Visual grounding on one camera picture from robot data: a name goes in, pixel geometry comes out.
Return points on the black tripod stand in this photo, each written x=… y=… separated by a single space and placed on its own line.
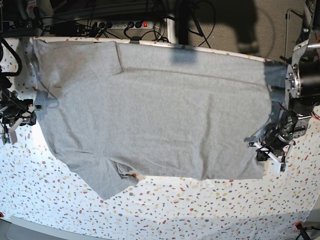
x=186 y=21

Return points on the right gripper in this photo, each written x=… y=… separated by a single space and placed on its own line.
x=12 y=108

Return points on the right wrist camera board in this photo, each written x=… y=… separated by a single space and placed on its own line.
x=8 y=131

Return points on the grey T-shirt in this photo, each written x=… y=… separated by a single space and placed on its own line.
x=113 y=109

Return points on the black table clip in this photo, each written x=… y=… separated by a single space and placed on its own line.
x=135 y=40

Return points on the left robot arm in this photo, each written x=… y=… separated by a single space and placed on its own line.
x=295 y=94

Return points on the white power strip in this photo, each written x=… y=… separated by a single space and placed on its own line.
x=121 y=25

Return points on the red corner clamp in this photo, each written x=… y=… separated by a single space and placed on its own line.
x=299 y=226

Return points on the terrazzo patterned tablecloth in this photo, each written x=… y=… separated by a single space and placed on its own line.
x=38 y=187

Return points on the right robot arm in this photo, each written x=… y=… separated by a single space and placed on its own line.
x=19 y=82

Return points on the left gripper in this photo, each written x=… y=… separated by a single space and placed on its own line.
x=290 y=126

